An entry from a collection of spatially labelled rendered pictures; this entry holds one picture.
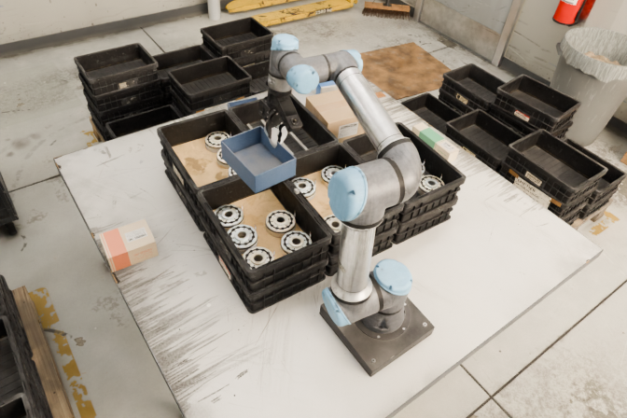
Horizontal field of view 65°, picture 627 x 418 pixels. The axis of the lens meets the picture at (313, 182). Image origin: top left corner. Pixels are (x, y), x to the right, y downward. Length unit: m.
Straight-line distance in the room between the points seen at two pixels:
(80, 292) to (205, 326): 1.18
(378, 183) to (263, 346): 0.72
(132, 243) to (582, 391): 2.05
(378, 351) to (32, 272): 1.89
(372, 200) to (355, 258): 0.21
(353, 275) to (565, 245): 1.08
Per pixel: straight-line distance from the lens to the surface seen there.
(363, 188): 1.10
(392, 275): 1.46
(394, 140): 1.22
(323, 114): 2.21
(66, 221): 3.08
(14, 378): 2.13
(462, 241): 2.00
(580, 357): 2.80
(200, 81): 3.13
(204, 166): 1.97
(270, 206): 1.80
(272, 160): 1.61
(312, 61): 1.36
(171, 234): 1.92
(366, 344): 1.60
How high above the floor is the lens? 2.12
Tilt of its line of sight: 43 degrees down
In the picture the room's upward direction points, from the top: 5 degrees clockwise
